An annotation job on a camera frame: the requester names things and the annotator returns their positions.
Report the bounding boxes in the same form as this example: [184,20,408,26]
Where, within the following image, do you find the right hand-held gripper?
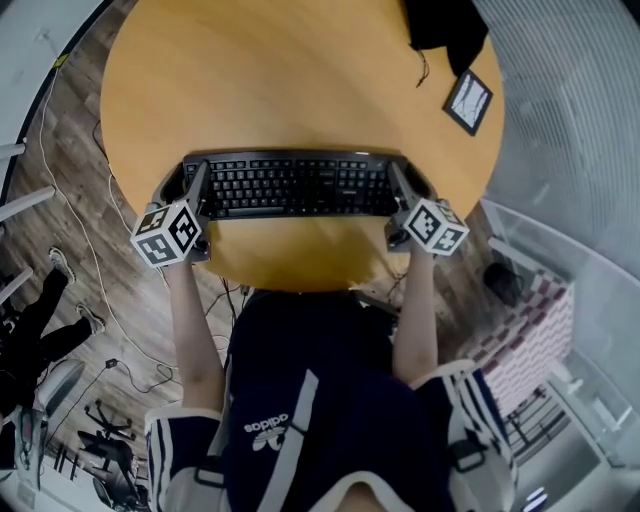
[383,161,472,257]

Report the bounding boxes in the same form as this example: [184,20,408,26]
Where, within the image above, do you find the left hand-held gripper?
[129,158,212,270]

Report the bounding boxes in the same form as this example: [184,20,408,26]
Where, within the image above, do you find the black keyboard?
[182,148,410,221]

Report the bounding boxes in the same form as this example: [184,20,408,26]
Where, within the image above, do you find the person's left forearm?
[167,262,226,416]

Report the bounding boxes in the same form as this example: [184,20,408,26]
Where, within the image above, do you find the person's right forearm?
[392,247,441,389]

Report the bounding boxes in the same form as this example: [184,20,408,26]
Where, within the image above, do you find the black framed white picture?
[442,68,495,137]

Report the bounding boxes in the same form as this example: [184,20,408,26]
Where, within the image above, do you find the white framed glass table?
[480,198,640,466]

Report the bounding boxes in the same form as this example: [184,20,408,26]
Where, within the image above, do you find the black bag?
[483,262,526,307]

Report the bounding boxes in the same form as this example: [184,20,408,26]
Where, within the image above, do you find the white window blinds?
[472,0,640,236]

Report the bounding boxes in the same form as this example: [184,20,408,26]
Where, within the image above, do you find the pink checkered box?
[464,269,576,416]

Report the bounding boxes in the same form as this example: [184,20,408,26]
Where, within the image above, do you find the person's navy white shirt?
[144,289,519,512]

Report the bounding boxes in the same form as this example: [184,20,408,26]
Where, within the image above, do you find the grey office chair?
[35,358,87,417]

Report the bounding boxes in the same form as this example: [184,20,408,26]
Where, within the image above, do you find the black office chair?
[77,399,151,512]

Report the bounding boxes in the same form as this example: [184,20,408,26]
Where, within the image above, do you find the black cable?
[91,118,115,175]

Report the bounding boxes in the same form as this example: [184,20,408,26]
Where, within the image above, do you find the white cable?
[37,64,181,396]

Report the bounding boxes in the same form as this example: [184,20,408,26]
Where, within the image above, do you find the black drawstring pouch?
[403,0,490,89]

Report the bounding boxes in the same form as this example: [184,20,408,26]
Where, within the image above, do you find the grey chest strap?
[259,368,321,512]

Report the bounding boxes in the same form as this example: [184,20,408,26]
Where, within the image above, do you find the black strap buckle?
[192,462,226,489]
[448,438,489,474]

